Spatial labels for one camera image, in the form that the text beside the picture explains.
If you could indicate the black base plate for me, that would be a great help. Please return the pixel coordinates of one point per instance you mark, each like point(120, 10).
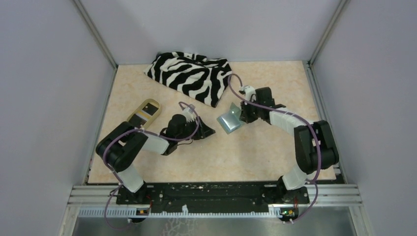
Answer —
point(213, 197)

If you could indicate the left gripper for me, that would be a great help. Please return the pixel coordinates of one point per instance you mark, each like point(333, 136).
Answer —
point(204, 131)

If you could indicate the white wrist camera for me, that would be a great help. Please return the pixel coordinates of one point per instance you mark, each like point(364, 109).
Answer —
point(249, 93)
point(188, 112)

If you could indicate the yellow card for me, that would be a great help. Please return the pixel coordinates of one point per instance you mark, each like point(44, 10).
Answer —
point(143, 115)

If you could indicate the aluminium front rail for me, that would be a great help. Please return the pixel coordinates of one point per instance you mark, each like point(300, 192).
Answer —
point(100, 201)

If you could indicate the beige oval tray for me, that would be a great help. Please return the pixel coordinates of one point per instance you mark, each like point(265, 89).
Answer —
point(152, 118)

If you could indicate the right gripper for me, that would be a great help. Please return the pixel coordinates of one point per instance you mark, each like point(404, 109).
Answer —
point(245, 116)

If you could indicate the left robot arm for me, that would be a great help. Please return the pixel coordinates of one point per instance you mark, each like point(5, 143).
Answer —
point(120, 147)

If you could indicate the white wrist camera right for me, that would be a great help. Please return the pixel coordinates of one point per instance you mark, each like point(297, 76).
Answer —
point(249, 93)

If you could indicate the dark VIP card lower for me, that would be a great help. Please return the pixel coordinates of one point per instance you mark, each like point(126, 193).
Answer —
point(137, 121)

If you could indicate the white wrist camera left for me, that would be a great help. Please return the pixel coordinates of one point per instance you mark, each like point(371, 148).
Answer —
point(188, 112)

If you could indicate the dark vip card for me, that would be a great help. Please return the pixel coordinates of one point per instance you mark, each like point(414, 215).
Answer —
point(150, 109)
point(137, 121)

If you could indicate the green card holder wallet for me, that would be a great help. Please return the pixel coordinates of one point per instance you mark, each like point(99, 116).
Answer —
point(230, 121)

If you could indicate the dark VIP card upper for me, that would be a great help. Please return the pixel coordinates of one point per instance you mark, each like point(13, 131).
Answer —
point(150, 109)

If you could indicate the zebra striped cloth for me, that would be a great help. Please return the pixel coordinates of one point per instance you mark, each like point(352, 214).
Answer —
point(194, 75)

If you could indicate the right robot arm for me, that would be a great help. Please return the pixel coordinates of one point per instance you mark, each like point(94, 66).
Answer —
point(315, 147)

